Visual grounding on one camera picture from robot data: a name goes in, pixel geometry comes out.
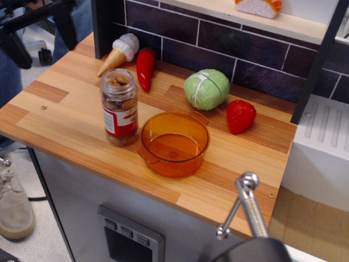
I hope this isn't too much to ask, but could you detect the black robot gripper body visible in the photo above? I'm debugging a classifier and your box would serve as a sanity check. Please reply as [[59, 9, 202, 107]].
[[0, 0, 77, 35]]

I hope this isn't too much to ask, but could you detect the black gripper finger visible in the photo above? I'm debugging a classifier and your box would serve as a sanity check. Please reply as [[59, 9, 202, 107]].
[[1, 29, 32, 69], [53, 4, 77, 51]]

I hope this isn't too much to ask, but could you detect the clear almond jar red label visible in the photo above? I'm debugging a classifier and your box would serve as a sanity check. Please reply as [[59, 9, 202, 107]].
[[100, 69, 139, 147]]

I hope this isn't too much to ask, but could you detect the orange transparent plastic pot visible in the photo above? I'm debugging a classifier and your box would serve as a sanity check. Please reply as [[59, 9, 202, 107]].
[[138, 111, 210, 178]]

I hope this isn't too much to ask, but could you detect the black chair caster wheel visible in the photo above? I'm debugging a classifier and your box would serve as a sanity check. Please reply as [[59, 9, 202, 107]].
[[38, 48, 52, 66]]

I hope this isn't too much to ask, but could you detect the blue jeans leg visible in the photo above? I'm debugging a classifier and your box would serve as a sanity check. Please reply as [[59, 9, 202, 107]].
[[0, 49, 24, 148]]

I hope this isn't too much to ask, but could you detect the toy ice cream cone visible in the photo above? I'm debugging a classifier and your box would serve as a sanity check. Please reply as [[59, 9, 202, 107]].
[[97, 33, 140, 77]]

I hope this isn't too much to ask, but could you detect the red toy chili pepper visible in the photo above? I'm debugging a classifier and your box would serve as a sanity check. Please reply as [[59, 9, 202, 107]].
[[136, 48, 157, 92]]

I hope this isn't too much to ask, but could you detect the green toy cabbage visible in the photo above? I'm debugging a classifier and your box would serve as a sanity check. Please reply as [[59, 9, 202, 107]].
[[184, 69, 231, 111]]

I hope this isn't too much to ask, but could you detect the beige suede shoe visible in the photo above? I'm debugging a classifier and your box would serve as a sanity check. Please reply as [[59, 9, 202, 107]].
[[1, 158, 35, 240]]

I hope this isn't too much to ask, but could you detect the toy salmon sushi piece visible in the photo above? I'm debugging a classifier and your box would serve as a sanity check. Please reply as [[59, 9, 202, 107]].
[[234, 0, 282, 19]]

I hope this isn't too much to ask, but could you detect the red toy strawberry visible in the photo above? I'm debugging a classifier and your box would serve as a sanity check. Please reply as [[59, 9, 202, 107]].
[[227, 100, 257, 134]]

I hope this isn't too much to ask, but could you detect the grey oven control panel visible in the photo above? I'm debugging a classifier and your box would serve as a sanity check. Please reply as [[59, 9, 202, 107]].
[[98, 205, 165, 262]]

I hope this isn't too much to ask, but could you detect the light wooden shelf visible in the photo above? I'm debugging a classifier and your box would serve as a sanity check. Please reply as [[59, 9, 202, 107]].
[[161, 0, 328, 45]]

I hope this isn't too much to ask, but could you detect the white toy sink drainboard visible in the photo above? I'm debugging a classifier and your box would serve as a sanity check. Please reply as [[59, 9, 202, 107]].
[[294, 94, 348, 160]]

